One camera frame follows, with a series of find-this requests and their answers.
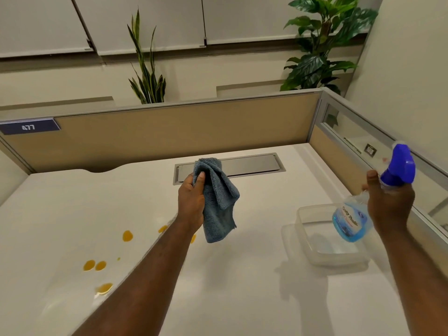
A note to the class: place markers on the clear plastic container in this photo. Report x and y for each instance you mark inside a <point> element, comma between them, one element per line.
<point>315,241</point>

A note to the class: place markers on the dark blue desk sign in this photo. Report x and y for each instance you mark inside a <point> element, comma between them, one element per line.
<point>28,126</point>

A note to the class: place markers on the person's right hand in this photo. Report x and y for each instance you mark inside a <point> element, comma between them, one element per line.
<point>390,206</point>

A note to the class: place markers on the blue microfiber cloth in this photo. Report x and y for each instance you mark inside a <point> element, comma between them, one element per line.
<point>218,206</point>

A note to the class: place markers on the broad-leaf green plant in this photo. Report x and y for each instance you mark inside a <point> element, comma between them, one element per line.
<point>315,66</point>

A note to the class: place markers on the snake plant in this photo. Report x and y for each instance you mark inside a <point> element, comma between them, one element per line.
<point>150,87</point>

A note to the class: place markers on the white table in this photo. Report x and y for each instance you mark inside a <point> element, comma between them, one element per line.
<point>245,293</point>

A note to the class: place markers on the white window blind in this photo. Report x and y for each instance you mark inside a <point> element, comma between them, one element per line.
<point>140,20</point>
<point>252,17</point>
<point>38,24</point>

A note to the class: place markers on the person's left hand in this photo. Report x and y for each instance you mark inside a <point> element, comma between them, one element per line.
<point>190,202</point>

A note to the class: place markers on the spray bottle blue liquid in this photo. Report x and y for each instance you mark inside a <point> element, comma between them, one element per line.
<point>350,220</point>

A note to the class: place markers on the beige partition panel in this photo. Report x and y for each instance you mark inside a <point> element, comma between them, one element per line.
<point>140,136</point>

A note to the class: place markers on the person's left forearm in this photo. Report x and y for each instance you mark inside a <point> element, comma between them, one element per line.
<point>140,293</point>

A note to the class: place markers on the yellow liquid spill spots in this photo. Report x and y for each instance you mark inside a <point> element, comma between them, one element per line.
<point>127,236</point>

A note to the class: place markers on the person's right forearm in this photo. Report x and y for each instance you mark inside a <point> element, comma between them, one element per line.
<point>420,283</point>

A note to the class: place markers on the wall switch plate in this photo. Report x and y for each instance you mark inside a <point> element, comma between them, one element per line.
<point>370,150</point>

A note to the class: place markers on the glass-topped beige partition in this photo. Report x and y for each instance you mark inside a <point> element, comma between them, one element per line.
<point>336,164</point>

